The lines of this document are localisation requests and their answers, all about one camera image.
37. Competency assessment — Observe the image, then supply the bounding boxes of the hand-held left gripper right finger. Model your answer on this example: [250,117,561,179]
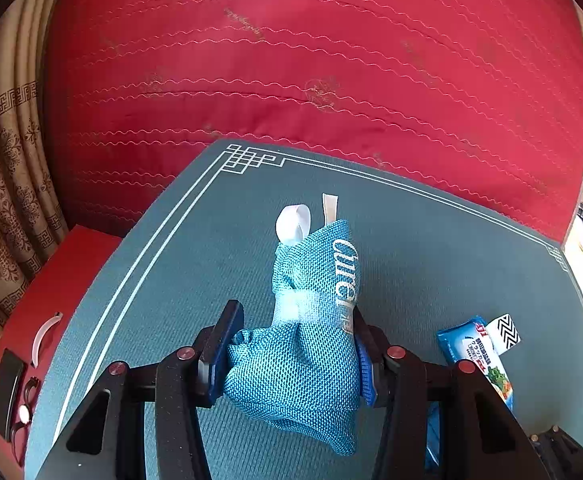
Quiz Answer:
[354,307,539,480]

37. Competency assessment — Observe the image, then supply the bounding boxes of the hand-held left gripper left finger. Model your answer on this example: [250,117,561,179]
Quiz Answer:
[36,300,246,480]

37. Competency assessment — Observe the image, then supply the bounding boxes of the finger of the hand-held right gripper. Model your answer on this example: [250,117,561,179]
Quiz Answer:
[529,425,583,480]

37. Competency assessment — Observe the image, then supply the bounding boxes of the teal mesh pouch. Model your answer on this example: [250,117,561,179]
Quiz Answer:
[222,192,363,457]

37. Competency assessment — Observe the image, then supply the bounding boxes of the blue snack packet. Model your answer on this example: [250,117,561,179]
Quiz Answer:
[436,316,516,411]

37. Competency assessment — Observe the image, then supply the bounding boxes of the white box with zigzag print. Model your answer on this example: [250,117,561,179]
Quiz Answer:
[486,314,522,356]

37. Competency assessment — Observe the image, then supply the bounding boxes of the teal table mat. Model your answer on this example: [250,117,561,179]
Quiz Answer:
[24,139,583,480]

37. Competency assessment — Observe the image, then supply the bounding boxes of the red bedside cabinet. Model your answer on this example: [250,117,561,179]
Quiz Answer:
[0,225,122,480]

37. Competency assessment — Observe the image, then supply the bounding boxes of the eyeglasses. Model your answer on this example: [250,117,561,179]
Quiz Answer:
[10,376,39,466]

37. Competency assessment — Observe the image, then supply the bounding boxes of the black flat device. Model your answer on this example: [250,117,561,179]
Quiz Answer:
[0,349,26,442]

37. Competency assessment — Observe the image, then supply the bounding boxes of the beige patterned curtain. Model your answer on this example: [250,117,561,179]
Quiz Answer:
[0,0,69,343]

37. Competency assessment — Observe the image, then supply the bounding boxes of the red quilted mattress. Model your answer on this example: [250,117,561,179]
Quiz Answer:
[44,0,583,243]

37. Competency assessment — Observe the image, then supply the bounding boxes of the white cabinet handle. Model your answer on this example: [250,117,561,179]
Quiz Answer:
[31,312,63,367]

